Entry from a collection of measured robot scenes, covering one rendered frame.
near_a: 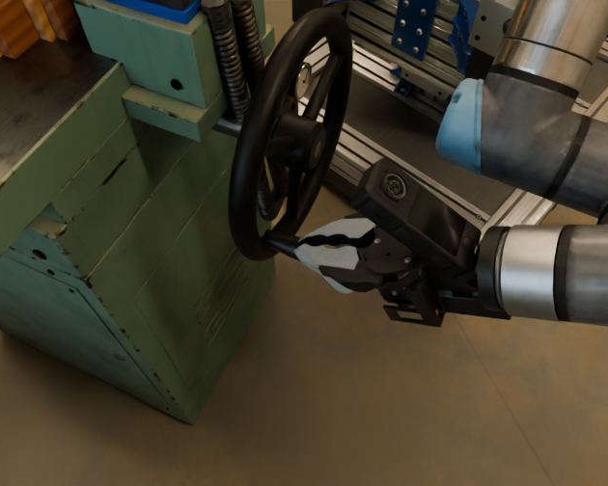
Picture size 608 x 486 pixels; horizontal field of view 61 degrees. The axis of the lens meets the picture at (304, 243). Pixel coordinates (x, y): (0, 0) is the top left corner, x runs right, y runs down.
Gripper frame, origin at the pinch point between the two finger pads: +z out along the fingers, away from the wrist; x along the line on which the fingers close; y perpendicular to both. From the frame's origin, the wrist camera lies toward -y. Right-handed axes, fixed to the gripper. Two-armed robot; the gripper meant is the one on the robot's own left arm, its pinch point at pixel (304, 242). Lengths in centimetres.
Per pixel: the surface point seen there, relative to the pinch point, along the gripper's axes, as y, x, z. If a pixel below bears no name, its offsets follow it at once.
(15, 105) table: -23.2, -3.3, 20.2
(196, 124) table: -13.1, 4.4, 8.9
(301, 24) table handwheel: -16.7, 12.5, -2.5
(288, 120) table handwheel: -7.3, 11.4, 4.1
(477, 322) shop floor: 84, 43, 13
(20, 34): -27.1, 3.9, 23.5
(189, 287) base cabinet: 18.4, 3.5, 37.1
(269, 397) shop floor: 64, 3, 48
